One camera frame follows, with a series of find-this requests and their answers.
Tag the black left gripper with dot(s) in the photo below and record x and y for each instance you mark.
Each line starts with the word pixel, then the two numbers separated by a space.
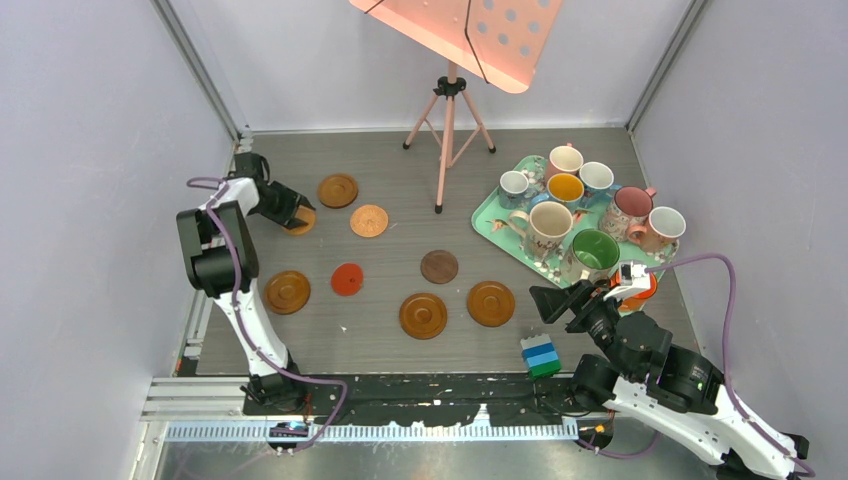
pixel 293 200

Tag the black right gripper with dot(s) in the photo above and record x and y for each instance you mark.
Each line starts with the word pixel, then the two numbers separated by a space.
pixel 587 297

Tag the light plain wooden coaster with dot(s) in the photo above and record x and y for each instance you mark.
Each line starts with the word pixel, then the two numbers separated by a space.
pixel 303 222

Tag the woven rattan coaster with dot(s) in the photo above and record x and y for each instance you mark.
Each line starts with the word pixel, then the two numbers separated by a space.
pixel 369 221

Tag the large ridged brown wooden coaster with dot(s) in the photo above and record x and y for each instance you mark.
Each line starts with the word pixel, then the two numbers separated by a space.
pixel 287 292

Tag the red round paper coaster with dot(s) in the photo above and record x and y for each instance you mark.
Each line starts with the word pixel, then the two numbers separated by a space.
pixel 347 279

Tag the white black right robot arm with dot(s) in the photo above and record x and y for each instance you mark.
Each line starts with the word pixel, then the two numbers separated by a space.
pixel 673 390

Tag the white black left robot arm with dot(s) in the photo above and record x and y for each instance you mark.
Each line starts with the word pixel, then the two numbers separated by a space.
pixel 220 260

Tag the ridged brown coaster back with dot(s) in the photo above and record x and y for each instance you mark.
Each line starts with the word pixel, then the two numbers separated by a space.
pixel 338 191

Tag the ridged brown coaster front right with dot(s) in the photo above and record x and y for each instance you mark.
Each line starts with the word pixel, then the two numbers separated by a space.
pixel 491 304

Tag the dark walnut flat coaster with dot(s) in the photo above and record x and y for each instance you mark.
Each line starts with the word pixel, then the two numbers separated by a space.
pixel 439 266

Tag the ridged brown coaster front left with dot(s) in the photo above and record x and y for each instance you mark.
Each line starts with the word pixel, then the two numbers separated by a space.
pixel 423 316

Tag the mint green floral tray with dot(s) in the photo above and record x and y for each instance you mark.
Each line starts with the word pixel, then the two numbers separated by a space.
pixel 490 221

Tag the blue green toy brick stack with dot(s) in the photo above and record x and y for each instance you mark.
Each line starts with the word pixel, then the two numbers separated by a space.
pixel 539 356

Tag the green inside cream mug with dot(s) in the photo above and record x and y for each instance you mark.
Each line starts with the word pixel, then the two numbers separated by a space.
pixel 592 255

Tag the cream shell pattern mug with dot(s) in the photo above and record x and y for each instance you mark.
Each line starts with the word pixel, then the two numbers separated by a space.
pixel 542 229

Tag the orange mug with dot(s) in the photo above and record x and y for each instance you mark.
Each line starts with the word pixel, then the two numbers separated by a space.
pixel 634 303

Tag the yellow inside blue mug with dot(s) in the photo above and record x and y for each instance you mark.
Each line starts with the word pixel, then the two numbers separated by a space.
pixel 566 189

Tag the small blue patterned mug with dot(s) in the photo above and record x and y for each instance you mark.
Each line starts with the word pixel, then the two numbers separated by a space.
pixel 512 188

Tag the pink inside floral mug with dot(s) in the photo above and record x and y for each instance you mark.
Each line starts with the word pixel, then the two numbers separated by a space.
pixel 630 206

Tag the white inside teal mug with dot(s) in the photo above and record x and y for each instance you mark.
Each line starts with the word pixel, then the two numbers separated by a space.
pixel 597 179

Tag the peach mug white inside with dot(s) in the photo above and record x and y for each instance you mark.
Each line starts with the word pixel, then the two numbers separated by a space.
pixel 663 226

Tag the pink white inside mug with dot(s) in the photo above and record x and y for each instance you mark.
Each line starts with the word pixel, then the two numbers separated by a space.
pixel 563 159

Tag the pink music stand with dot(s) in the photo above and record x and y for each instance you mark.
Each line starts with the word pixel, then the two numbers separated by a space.
pixel 500 42

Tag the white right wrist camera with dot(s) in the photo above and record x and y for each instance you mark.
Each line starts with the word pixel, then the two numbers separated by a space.
pixel 634 279

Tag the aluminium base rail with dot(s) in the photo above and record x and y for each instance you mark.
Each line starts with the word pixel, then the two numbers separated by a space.
pixel 377 408

